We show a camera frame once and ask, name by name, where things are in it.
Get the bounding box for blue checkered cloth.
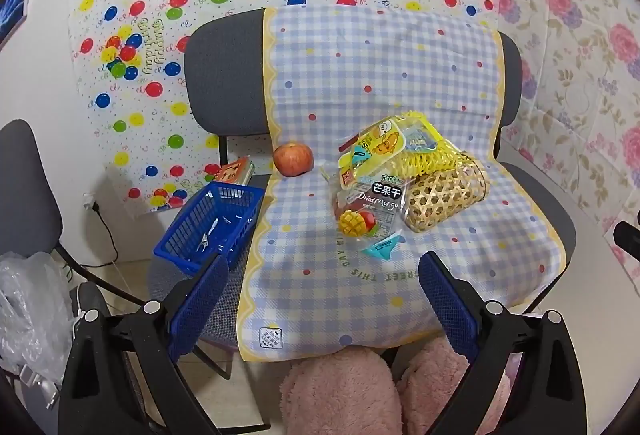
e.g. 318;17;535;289
239;6;568;362

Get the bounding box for small teal packet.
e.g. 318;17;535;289
361;234;403;261

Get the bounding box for yellow bear snack packet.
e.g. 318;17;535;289
337;116;407;188

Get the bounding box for small picture book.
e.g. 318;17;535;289
215;156;255;186

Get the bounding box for grey office chair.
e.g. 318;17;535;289
149;7;577;431

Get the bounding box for red apple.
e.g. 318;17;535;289
272;141;315;177

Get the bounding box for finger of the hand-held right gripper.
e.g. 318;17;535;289
612;210;640;262

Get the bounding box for blue wall picture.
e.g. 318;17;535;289
0;0;33;50

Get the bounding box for pink fuzzy slipper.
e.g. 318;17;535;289
397;337;511;435
279;349;403;435

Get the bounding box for black power cable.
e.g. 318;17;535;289
92;205;121;264

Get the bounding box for yellow net bag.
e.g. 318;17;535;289
390;111;473;180

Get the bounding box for white charger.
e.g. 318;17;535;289
20;362;63;408

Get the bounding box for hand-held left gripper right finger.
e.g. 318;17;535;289
417;251;588;435

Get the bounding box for dried mango packet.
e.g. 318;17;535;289
330;175;407;241

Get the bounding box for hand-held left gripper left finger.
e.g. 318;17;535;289
59;254;230;435

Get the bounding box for clear plastic bag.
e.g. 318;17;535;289
0;251;76;371

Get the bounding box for clear plastic wrapper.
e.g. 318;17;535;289
197;215;246;256

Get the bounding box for woven bamboo basket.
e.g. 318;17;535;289
404;162;490;233

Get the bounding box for blue plastic basket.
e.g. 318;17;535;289
153;181;266;276

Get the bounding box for grey side chair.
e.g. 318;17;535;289
0;119;166;316

